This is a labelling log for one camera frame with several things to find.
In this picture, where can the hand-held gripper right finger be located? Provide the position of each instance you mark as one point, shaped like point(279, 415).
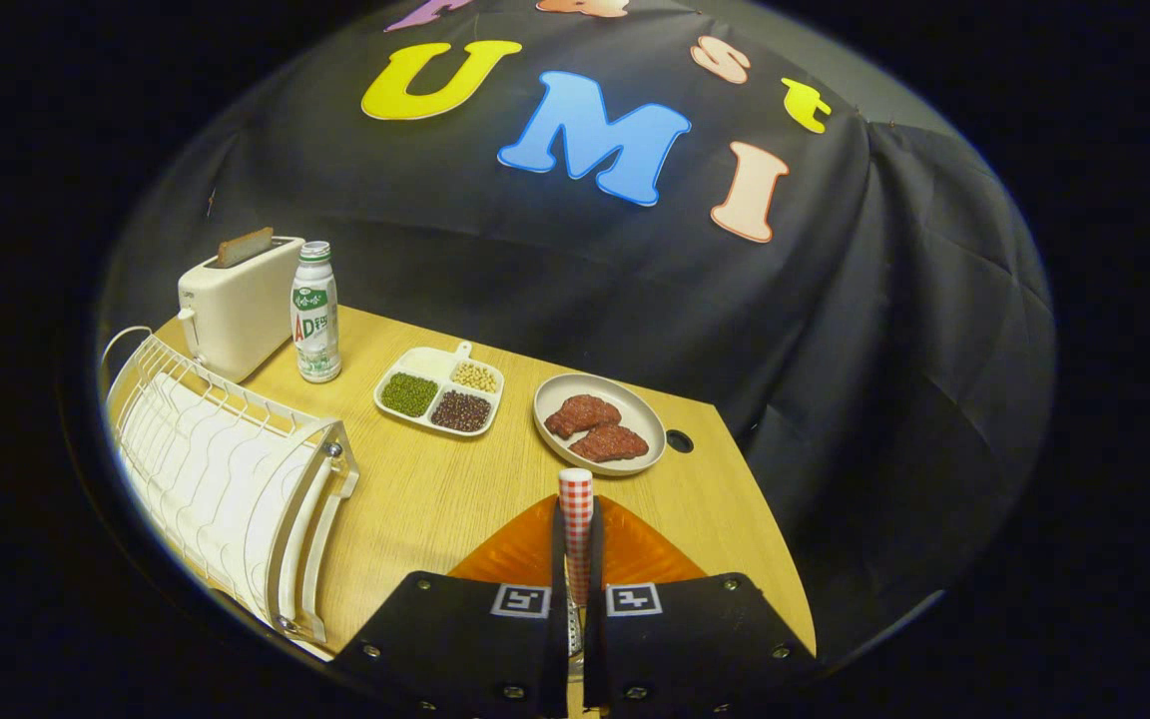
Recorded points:
point(595, 649)

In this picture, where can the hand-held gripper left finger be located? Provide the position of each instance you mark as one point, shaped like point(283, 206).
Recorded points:
point(555, 649)

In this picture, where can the beige plate with meat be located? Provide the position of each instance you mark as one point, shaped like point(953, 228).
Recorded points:
point(637, 407)

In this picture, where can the red meat piece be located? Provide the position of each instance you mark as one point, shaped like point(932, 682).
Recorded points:
point(583, 414)
point(610, 443)

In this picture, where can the pile of dark red beans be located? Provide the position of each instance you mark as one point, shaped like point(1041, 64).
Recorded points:
point(461, 410)

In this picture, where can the pile of yellow beans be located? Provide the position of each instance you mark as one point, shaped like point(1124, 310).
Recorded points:
point(475, 376)

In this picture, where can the pile of green beans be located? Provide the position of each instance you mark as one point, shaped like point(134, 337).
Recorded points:
point(409, 394)

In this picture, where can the white divided tray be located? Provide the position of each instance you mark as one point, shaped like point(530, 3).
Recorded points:
point(430, 361)

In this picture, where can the white bottle with green label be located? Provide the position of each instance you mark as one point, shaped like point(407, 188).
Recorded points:
point(315, 320)

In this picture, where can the black backdrop cloth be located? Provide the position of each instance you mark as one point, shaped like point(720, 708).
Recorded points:
point(884, 300)

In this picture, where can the white toaster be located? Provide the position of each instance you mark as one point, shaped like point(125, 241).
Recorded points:
point(236, 310)

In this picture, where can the brown toast slice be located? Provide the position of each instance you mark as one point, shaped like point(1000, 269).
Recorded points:
point(244, 247)

